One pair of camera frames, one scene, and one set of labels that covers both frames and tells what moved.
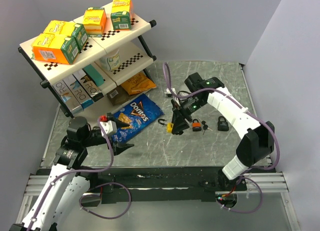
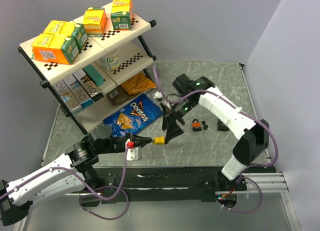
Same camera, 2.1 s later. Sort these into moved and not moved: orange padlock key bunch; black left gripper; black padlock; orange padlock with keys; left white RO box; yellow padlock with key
Moved: yellow padlock with key; black left gripper
Not moved: black padlock; left white RO box; orange padlock with keys; orange padlock key bunch
